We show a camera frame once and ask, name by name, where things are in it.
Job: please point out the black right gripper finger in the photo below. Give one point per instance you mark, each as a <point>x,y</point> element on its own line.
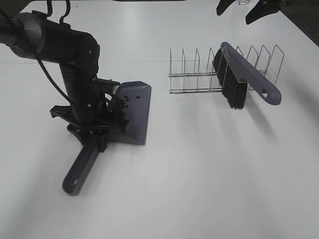
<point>261,9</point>
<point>222,6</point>

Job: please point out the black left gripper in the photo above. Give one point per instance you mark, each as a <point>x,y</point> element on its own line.
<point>95,117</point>

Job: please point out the purple plastic dustpan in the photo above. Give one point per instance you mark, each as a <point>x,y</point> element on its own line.
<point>131,109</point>

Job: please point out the purple hand brush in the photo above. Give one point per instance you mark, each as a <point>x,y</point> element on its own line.
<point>235,74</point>

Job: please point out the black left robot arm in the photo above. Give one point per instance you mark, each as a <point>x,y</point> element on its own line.
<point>32,35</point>

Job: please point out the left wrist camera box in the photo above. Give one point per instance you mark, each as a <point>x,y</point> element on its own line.
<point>111,89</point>

